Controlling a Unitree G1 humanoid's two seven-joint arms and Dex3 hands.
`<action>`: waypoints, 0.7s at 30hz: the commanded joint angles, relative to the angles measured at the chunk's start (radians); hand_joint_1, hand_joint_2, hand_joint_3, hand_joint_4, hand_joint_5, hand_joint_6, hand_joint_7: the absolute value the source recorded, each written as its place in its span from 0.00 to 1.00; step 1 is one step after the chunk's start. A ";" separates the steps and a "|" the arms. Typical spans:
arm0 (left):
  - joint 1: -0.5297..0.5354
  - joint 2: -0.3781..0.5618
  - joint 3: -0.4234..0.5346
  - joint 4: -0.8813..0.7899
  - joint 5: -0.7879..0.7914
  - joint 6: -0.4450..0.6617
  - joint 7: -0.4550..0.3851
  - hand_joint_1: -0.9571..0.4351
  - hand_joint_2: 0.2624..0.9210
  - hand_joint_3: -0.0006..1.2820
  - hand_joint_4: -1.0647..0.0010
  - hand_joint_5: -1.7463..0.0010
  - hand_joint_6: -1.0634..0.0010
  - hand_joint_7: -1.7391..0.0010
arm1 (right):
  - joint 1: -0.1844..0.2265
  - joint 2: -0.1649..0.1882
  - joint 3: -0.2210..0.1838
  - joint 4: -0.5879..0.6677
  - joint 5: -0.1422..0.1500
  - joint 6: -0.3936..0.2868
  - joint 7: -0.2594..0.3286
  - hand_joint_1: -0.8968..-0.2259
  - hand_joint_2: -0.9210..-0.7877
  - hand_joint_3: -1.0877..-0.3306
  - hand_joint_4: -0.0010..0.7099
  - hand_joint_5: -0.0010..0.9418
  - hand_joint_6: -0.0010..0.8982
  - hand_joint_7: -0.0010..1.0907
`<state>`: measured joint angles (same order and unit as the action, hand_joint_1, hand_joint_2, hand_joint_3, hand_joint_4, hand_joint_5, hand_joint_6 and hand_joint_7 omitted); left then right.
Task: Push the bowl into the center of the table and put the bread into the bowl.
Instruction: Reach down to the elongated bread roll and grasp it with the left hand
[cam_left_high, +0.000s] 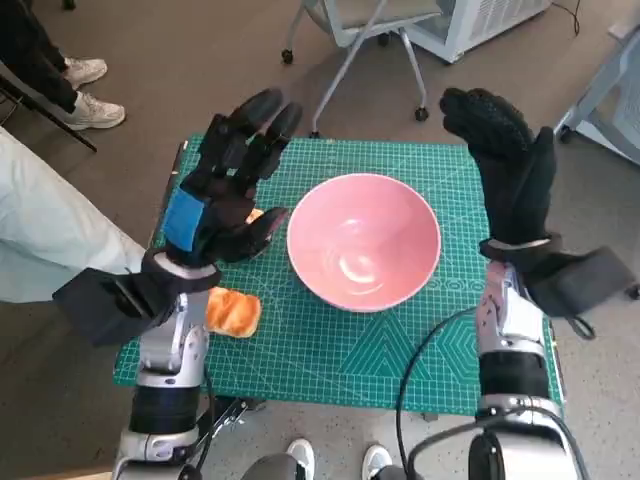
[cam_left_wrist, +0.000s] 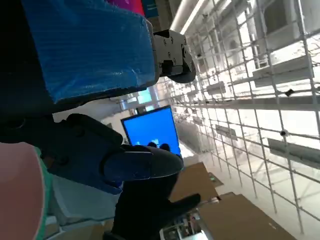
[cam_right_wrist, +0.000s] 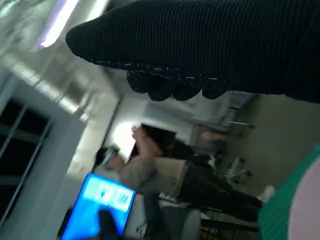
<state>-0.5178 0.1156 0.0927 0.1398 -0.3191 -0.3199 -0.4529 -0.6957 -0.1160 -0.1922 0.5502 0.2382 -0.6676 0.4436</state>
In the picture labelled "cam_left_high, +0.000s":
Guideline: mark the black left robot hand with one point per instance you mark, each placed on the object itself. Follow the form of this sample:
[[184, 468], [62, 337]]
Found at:
[[225, 175]]

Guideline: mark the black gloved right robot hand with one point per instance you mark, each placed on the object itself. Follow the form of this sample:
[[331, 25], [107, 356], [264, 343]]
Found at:
[[510, 165]]

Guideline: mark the round toy bread bun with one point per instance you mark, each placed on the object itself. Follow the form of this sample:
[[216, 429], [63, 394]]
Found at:
[[255, 215]]

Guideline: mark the pink bowl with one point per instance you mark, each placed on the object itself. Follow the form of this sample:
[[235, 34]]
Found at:
[[350, 225]]

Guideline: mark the orange toy bread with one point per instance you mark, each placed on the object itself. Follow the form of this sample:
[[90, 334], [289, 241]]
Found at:
[[235, 312]]

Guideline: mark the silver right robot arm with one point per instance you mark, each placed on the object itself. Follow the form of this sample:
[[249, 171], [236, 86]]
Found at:
[[510, 325]]

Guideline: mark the white mesh chair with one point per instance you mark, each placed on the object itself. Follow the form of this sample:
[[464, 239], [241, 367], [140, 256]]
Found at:
[[620, 100]]

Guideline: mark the white perforated cabinet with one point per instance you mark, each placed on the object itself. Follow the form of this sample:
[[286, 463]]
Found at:
[[500, 20]]

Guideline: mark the black caster wheel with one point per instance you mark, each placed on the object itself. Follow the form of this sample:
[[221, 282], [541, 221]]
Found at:
[[635, 292]]

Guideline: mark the person in light trousers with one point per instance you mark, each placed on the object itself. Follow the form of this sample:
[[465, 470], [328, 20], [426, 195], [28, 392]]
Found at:
[[50, 225]]

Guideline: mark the black stand leg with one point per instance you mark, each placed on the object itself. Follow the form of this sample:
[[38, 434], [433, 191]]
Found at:
[[50, 117]]

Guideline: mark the green cutting mat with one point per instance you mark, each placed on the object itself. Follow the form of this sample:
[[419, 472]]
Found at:
[[300, 350]]

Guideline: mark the grey chair with casters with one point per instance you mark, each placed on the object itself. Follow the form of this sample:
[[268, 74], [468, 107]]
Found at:
[[360, 12]]

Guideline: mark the person in dark trousers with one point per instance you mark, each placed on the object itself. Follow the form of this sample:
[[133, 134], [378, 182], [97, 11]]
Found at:
[[30, 55]]

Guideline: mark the white shoe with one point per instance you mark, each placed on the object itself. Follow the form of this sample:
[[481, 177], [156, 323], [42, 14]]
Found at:
[[376, 460], [301, 457]]

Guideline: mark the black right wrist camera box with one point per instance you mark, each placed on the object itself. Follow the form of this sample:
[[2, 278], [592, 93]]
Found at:
[[575, 280]]

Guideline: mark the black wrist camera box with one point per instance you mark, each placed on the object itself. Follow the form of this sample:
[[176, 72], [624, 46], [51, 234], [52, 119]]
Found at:
[[575, 280], [95, 305]]

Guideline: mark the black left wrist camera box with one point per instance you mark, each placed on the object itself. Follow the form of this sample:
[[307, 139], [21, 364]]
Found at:
[[95, 305]]

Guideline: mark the metal folding table bracket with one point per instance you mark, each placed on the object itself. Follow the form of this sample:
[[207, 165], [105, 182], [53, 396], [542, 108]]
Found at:
[[227, 420]]

